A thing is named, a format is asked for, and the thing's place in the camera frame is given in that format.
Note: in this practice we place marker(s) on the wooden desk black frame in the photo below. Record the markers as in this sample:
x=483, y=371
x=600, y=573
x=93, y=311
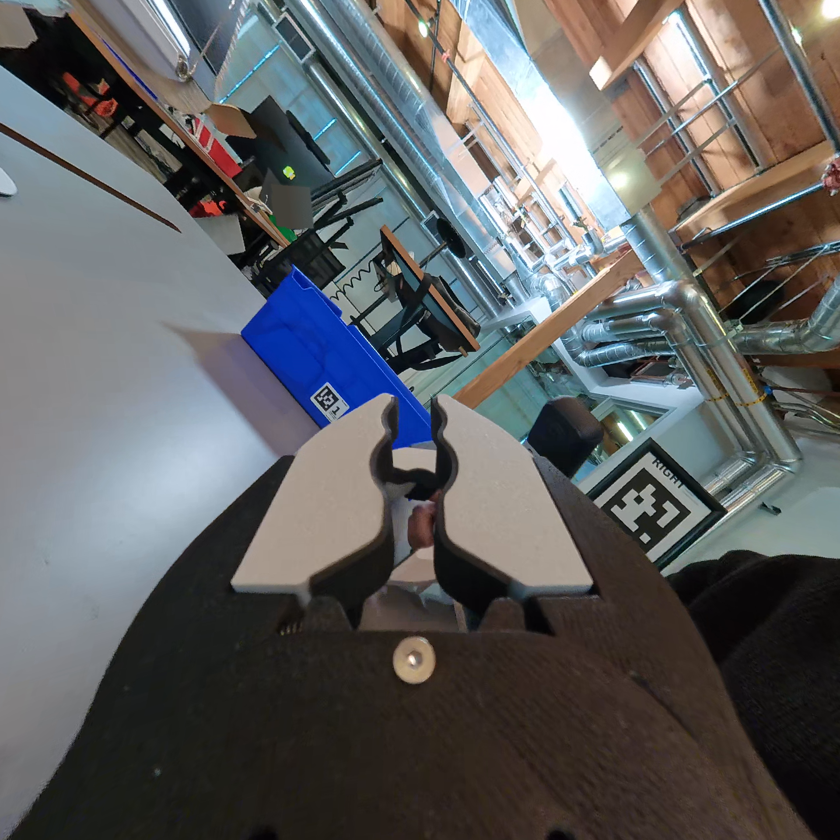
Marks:
x=433, y=295

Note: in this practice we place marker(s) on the long wooden workbench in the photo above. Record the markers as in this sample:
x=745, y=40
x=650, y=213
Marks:
x=197, y=141

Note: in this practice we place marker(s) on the small pale object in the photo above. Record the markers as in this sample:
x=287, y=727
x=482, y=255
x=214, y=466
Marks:
x=420, y=528

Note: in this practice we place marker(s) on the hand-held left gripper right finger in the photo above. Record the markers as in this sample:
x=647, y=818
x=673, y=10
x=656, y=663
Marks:
x=505, y=512

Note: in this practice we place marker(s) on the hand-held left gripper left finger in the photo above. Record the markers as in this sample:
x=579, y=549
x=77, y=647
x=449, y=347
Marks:
x=315, y=505

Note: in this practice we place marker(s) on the long silver ventilation duct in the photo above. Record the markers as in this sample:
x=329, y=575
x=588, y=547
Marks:
x=394, y=124

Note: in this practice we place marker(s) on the silver bent duct cluster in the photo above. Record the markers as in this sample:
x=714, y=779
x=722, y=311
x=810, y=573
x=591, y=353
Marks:
x=695, y=341

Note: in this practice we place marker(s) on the cardboard flap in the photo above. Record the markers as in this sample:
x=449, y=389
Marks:
x=229, y=119

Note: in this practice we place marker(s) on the person's right forearm dark sleeve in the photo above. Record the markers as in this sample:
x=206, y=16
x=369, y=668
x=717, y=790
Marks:
x=774, y=649

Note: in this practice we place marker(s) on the black plastic crate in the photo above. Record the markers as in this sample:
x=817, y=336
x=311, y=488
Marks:
x=308, y=259

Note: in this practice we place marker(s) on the wooden ceiling beam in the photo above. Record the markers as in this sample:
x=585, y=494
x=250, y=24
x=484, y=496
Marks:
x=544, y=328

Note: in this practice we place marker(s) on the black monitor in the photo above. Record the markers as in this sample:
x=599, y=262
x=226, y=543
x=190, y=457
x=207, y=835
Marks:
x=289, y=141

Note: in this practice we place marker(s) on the blue plastic bin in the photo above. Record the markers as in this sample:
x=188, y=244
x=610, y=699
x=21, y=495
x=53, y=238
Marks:
x=308, y=348

